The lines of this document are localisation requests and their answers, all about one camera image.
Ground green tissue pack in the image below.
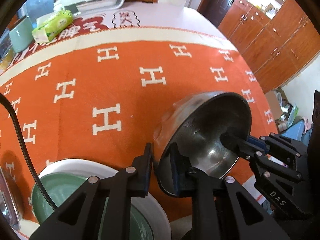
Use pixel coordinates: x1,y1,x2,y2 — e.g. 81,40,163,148
31,10,73,43

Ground orange H pattern blanket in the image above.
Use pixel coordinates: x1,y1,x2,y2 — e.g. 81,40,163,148
0,26,278,240

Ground green plate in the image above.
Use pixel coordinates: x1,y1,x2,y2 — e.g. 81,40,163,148
31,173,155,240

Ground mint green canister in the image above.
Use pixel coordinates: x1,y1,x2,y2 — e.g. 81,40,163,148
9,16,34,53

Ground black cable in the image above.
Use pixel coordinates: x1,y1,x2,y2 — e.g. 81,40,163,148
0,93,58,210

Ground large white plate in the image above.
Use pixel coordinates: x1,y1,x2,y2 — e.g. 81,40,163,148
31,159,171,239

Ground wide steel basin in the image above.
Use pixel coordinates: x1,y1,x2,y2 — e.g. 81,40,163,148
1,168,23,231

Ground small steel bowl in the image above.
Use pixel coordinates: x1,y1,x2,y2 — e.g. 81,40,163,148
153,91,252,197

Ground wooden wardrobe cabinets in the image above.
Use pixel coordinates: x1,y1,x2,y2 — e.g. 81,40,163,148
218,0,319,92

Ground yellow glass jar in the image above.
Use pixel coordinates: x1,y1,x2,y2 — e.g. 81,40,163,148
0,47,15,71

